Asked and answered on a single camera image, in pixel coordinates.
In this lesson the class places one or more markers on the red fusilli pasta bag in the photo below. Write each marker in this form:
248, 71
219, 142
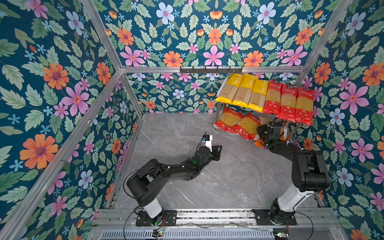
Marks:
247, 127

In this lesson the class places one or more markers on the yellow spaghetti bag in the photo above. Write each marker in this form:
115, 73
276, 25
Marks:
259, 95
244, 91
228, 90

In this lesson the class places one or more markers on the red spaghetti bag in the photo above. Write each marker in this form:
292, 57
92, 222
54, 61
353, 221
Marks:
304, 106
288, 103
273, 98

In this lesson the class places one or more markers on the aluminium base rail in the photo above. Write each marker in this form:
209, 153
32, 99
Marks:
217, 224

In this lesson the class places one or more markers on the orange macaroni pasta bag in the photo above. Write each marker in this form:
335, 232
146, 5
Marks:
263, 121

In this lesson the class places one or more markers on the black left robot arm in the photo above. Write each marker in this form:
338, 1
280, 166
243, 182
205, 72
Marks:
146, 183

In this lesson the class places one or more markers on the red spaghetti bag front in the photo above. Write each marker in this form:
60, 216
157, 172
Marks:
273, 98

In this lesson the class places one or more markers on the black hook rail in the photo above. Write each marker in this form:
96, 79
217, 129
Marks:
211, 70

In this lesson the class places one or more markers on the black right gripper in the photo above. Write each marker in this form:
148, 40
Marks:
260, 129

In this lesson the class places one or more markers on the white two-tier shelf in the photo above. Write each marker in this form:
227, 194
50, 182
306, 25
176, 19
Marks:
285, 134

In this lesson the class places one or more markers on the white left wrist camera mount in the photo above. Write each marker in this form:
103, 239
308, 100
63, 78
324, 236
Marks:
207, 141

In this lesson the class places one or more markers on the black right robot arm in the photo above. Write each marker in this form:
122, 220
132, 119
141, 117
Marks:
309, 173

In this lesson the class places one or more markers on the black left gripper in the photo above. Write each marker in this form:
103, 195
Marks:
217, 154

